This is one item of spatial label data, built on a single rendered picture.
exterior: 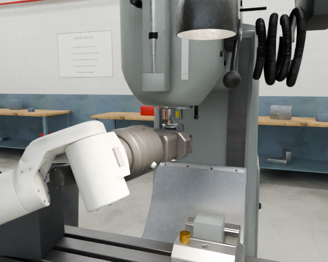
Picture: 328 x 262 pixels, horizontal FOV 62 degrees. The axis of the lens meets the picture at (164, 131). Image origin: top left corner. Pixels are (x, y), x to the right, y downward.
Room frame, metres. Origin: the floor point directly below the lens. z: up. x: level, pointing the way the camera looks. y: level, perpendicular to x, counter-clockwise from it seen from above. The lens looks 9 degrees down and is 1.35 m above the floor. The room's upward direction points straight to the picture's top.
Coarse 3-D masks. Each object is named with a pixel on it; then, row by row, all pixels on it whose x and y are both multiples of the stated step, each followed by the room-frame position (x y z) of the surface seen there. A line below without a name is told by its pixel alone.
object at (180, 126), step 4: (164, 124) 0.58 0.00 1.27; (168, 124) 0.58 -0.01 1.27; (172, 124) 0.58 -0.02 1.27; (176, 124) 0.58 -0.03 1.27; (180, 124) 0.58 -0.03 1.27; (164, 128) 0.57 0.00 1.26; (168, 128) 0.57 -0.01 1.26; (172, 128) 0.56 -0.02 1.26; (176, 128) 0.57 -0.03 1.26; (180, 128) 0.57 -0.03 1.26
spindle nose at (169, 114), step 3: (162, 111) 0.58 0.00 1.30; (165, 111) 0.57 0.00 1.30; (168, 111) 0.57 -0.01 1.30; (171, 111) 0.56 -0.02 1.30; (174, 111) 0.56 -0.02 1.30; (180, 111) 0.57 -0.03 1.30; (183, 111) 0.58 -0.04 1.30; (162, 114) 0.58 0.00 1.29; (165, 114) 0.57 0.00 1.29; (168, 114) 0.57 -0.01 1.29; (171, 114) 0.56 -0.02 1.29; (174, 114) 0.56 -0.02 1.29; (180, 114) 0.57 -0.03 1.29; (183, 114) 0.58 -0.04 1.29; (162, 117) 0.58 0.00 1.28; (165, 117) 0.57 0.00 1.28; (168, 117) 0.57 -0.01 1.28; (171, 117) 0.56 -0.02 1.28; (174, 117) 0.56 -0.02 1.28; (177, 117) 0.57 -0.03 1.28; (180, 117) 0.57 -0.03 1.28; (183, 117) 0.58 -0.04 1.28
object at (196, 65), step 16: (128, 0) 0.52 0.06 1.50; (176, 0) 0.49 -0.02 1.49; (128, 16) 0.52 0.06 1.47; (128, 32) 0.52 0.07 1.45; (128, 48) 0.52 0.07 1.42; (176, 48) 0.49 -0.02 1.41; (192, 48) 0.49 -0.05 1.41; (208, 48) 0.50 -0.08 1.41; (128, 64) 0.53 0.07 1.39; (176, 64) 0.49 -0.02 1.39; (192, 64) 0.49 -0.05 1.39; (208, 64) 0.50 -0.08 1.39; (224, 64) 0.63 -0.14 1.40; (128, 80) 0.54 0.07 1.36; (176, 80) 0.49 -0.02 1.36; (192, 80) 0.49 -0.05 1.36; (208, 80) 0.51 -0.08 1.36; (144, 96) 0.52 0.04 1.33; (160, 96) 0.50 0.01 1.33; (176, 96) 0.50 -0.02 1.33; (192, 96) 0.51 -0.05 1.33
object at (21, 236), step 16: (48, 176) 0.72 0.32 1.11; (48, 208) 0.67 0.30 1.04; (16, 224) 0.64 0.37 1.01; (32, 224) 0.63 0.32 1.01; (48, 224) 0.67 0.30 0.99; (0, 240) 0.64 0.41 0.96; (16, 240) 0.64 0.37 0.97; (32, 240) 0.63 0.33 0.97; (48, 240) 0.66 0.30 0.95; (16, 256) 0.64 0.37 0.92; (32, 256) 0.63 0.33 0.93
